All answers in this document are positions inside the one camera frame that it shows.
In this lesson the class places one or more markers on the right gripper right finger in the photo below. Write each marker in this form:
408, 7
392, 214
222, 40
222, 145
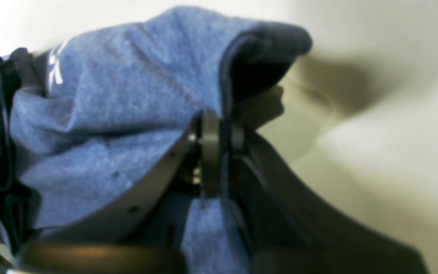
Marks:
277, 224

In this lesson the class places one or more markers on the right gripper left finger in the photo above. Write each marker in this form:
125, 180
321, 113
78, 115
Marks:
138, 233

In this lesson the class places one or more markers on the blue-grey t-shirt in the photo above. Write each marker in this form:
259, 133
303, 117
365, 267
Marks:
83, 122

